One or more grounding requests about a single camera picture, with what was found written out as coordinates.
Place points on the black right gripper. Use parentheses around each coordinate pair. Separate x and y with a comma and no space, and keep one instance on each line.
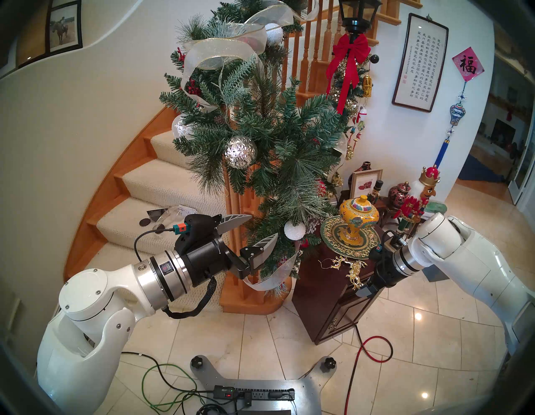
(389,272)

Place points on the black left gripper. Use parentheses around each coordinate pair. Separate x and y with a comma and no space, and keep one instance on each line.
(209,259)

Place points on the gold glitter reindeer ornament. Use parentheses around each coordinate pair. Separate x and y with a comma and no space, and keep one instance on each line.
(357,276)

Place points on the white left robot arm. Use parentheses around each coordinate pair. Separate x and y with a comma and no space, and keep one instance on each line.
(92,301)

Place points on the white glitter ball ornament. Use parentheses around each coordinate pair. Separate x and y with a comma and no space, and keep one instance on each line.
(273,34)
(294,230)

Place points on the silver faceted ball ornament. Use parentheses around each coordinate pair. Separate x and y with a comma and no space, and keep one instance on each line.
(240,152)

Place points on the red ball ornament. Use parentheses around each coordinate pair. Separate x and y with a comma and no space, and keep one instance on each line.
(322,188)

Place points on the green pine Christmas garland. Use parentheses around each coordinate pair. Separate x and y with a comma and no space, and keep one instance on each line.
(271,138)

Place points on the clear glass ball ornament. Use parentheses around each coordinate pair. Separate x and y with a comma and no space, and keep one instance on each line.
(179,127)

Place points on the gold bell ornament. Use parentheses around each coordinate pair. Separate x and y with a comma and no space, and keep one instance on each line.
(367,85)

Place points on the dark wooden cabinet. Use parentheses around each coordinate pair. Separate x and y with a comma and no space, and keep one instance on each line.
(326,293)

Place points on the sheer white gold-edged ribbon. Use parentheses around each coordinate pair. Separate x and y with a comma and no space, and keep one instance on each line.
(271,280)
(225,46)

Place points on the green gold round mat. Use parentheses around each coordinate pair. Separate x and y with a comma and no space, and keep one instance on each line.
(334,238)

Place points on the blue-grey waste bin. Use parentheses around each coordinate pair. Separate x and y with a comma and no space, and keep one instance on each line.
(434,272)

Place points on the clear plastic packaging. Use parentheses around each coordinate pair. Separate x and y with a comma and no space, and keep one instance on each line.
(177,212)

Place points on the yellow porcelain lidded jar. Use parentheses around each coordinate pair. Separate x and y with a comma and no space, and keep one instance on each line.
(357,213)

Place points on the black base knob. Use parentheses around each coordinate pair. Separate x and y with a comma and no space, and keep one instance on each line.
(330,363)
(197,362)

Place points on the black card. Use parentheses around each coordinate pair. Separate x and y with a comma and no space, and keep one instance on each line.
(156,214)

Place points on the carpeted wooden staircase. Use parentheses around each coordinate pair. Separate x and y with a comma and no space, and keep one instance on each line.
(167,184)

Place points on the small dark nutcracker figure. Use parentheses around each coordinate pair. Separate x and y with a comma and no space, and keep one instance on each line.
(378,190)

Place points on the dark cloisonne lidded jar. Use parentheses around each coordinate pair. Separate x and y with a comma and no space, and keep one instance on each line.
(399,191)

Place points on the green jade stone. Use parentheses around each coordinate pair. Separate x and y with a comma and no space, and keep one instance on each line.
(438,207)

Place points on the dark red vase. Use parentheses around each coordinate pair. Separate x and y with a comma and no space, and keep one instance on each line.
(366,165)

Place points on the large red crowned nutcracker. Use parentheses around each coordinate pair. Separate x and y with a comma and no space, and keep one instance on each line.
(429,178)

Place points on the black power strip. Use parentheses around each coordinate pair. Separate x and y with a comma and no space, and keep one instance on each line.
(267,394)

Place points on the red berry cluster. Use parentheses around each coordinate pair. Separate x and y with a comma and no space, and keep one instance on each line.
(192,88)

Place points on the blue floor rug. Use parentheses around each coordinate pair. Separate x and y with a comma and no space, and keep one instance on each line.
(476,167)

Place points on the wooden stair balustrade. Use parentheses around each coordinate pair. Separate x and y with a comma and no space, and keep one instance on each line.
(311,50)

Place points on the blue porcelain charm with tassel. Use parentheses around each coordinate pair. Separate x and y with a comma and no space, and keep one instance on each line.
(457,113)

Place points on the dark fireplace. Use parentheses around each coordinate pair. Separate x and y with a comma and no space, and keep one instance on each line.
(503,131)

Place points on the red velvet bow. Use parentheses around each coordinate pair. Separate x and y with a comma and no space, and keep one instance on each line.
(351,50)

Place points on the framed Chinese calligraphy scroll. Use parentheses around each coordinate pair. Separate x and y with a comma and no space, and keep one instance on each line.
(420,62)

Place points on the red diamond fu paper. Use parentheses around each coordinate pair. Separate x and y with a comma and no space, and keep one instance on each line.
(468,65)

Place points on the black lantern lamp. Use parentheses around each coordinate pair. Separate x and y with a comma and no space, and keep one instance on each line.
(359,14)

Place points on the framed horse rider photo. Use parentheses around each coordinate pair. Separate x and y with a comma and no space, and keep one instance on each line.
(62,29)

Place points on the brown framed picture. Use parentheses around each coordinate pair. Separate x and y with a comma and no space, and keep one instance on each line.
(33,37)

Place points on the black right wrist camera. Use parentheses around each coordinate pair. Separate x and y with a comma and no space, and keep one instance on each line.
(382,251)

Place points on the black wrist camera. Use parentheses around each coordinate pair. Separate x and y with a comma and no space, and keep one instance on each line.
(382,251)
(198,228)

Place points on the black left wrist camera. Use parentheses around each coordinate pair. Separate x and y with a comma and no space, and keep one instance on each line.
(198,228)

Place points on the small silver picture frame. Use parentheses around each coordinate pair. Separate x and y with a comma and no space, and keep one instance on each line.
(365,182)

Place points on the grey metal robot base plate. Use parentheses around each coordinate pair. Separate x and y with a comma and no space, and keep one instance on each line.
(309,389)

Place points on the lamp post garland with tinsel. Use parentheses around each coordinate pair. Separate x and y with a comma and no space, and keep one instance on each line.
(355,106)

